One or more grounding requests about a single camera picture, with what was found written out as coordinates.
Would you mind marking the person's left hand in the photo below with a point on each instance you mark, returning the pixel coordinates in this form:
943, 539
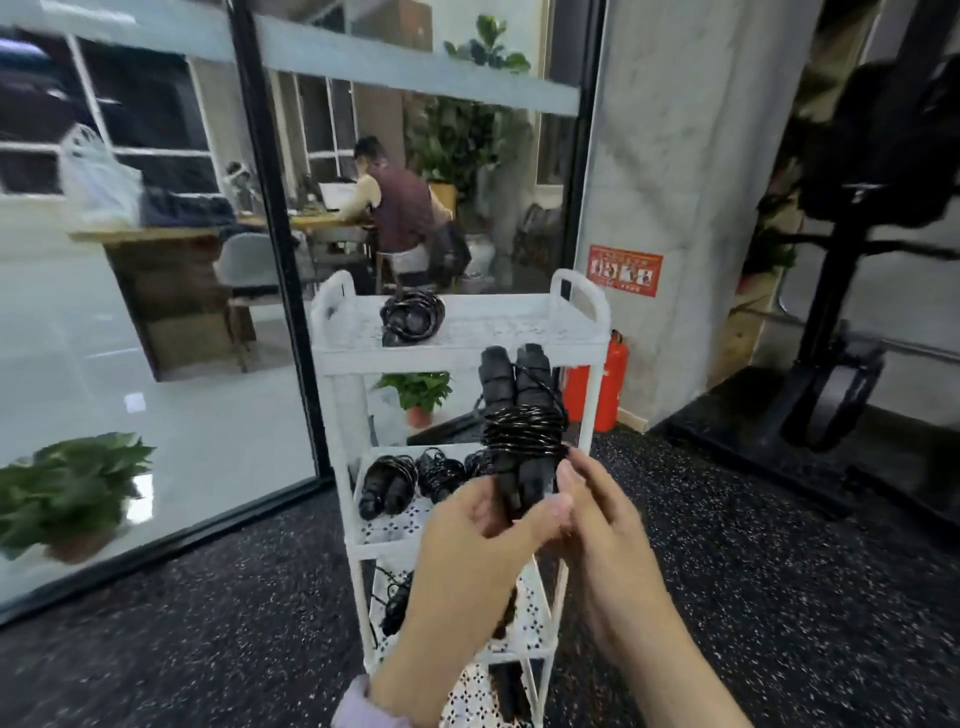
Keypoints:
457, 570

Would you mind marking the person's right hand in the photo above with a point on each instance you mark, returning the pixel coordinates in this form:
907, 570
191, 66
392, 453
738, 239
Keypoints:
611, 555

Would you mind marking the person's left thumb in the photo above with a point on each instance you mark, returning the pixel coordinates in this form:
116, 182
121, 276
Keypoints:
546, 517

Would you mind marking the person's right thumb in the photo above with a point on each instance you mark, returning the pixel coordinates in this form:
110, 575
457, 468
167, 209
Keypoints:
571, 499

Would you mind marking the person's right forearm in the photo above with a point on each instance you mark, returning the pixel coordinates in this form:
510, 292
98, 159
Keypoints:
675, 682

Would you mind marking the person's left forearm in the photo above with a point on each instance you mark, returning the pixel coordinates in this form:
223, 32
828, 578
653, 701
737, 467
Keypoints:
420, 686

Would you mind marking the red fire extinguisher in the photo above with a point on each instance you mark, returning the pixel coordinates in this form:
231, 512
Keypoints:
606, 386

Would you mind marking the small potted green plant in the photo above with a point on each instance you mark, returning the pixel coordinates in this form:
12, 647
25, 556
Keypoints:
416, 390

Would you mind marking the white tiered utility cart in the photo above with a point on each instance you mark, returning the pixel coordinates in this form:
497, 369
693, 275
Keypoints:
487, 330

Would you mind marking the tall indoor green plant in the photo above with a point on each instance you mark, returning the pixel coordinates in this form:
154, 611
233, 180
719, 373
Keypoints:
457, 135

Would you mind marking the open laptop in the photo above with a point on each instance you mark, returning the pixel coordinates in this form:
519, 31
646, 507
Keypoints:
336, 196

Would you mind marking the black gym machine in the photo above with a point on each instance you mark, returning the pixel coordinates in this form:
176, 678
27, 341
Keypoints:
847, 225

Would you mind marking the white chair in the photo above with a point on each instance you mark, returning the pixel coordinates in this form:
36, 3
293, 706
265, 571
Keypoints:
247, 262

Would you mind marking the wooden desk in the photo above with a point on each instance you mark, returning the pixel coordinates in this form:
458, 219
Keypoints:
172, 292

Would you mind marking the dark bag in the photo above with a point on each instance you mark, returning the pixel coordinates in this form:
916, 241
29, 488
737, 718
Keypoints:
187, 208

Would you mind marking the leafy potted green plant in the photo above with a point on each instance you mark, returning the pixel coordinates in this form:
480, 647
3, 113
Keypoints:
71, 487

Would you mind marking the white plastic bag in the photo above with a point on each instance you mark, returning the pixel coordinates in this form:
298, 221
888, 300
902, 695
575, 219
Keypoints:
97, 184

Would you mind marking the red wall sign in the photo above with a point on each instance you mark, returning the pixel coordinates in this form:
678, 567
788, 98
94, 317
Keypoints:
625, 271

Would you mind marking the black glass door frame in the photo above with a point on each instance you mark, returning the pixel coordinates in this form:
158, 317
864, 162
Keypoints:
277, 225

